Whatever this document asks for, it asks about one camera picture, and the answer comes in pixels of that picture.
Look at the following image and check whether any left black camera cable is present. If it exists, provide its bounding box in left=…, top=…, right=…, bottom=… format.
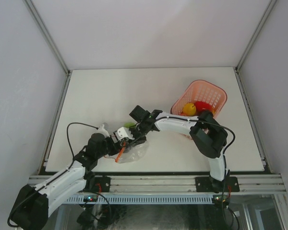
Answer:
left=66, top=122, right=99, bottom=159

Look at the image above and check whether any yellow fake pear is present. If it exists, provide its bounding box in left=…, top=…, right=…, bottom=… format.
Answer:
left=182, top=103, right=196, bottom=116

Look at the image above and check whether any grey slotted cable duct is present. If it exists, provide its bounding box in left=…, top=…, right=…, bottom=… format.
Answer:
left=64, top=194, right=213, bottom=205

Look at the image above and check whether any aluminium front rail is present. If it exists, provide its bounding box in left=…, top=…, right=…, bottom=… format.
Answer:
left=27, top=173, right=288, bottom=195

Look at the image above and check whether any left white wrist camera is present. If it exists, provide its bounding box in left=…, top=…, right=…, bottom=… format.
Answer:
left=96, top=123, right=110, bottom=138

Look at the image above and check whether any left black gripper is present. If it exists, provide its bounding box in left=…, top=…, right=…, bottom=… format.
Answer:
left=96, top=132, right=130, bottom=159

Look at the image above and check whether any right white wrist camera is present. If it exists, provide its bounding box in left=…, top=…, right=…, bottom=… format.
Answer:
left=116, top=127, right=134, bottom=140

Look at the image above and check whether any red yellow fake peach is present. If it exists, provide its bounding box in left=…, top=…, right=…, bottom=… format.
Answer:
left=194, top=101, right=215, bottom=115

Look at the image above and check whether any light green fake apple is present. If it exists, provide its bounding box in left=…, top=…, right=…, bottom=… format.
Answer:
left=123, top=122, right=136, bottom=128

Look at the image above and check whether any pink plastic basket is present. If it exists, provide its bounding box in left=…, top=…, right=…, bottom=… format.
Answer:
left=170, top=80, right=228, bottom=118

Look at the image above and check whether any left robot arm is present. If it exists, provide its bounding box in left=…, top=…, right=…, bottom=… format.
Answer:
left=7, top=131, right=128, bottom=230

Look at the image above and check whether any right aluminium frame post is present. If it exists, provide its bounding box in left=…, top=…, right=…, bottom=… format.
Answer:
left=235, top=0, right=278, bottom=72

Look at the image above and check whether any clear zip top bag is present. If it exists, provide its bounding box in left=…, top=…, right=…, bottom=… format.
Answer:
left=104, top=138, right=149, bottom=164

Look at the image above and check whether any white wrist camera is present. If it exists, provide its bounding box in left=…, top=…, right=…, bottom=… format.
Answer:
left=96, top=123, right=110, bottom=138
left=116, top=127, right=134, bottom=140

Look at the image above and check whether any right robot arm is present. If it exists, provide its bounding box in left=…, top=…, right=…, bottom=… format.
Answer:
left=130, top=106, right=228, bottom=191

